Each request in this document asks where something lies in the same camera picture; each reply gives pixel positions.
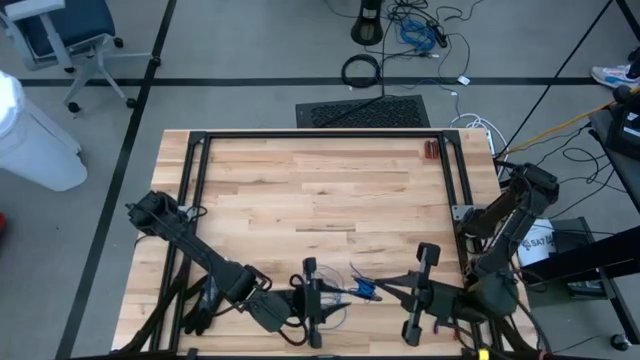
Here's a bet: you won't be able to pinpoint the black wheeled leg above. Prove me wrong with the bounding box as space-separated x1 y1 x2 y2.
615 0 640 31

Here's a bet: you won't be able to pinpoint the black grey work glove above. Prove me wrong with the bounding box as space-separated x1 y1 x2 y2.
182 274 226 337

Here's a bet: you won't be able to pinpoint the grey office chair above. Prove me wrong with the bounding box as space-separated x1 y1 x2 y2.
0 0 162 114

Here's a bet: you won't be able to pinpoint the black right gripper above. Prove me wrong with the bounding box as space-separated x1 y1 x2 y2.
374 243 469 347

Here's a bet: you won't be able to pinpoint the white bin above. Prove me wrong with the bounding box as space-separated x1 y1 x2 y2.
0 69 89 193

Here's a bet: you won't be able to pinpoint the black floor stand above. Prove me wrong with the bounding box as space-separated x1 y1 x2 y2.
349 0 386 47

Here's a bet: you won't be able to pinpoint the white cardboard box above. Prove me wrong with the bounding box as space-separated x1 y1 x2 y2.
517 218 558 268

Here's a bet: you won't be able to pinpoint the leg in blue jeans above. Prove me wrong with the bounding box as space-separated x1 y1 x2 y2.
590 47 640 90

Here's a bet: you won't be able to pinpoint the yellow cable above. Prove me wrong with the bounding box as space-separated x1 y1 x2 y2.
499 85 640 157

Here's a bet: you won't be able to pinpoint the black floor mat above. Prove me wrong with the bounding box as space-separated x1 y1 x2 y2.
295 94 432 130

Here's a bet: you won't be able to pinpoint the white power strip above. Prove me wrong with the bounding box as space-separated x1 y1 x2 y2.
449 112 509 169

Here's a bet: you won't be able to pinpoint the blue cord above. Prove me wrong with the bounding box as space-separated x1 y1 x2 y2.
319 262 384 331

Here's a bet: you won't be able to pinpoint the black coiled floor cable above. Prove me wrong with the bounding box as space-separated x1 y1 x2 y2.
340 53 383 90

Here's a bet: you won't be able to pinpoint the black cart with screen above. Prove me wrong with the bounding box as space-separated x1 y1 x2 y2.
588 83 640 214

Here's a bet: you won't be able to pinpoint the blue coiled floor cable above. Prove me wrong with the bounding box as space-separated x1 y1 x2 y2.
398 17 438 53

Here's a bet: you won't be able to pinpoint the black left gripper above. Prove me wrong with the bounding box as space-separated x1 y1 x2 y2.
292 257 352 350

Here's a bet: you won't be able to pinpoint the black power strip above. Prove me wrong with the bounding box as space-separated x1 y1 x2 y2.
426 18 450 50

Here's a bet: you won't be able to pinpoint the black equipment stand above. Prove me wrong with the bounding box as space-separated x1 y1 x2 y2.
519 216 640 352

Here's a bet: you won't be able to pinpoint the thin black diagonal rod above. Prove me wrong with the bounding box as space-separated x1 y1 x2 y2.
497 0 616 159

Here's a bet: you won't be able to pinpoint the red blue handled pliers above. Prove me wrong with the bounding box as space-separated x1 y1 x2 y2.
432 319 461 342

